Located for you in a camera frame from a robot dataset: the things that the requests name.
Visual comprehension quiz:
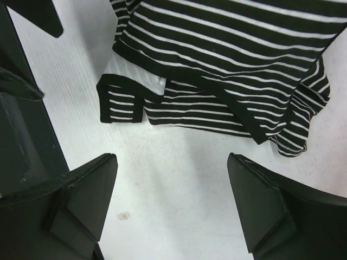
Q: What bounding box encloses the black white striped tank top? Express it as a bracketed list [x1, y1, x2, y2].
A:
[97, 1, 346, 157]

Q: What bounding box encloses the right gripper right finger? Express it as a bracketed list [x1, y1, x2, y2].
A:
[227, 153, 346, 260]

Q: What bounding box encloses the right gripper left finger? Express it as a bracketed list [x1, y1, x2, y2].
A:
[1, 153, 118, 259]

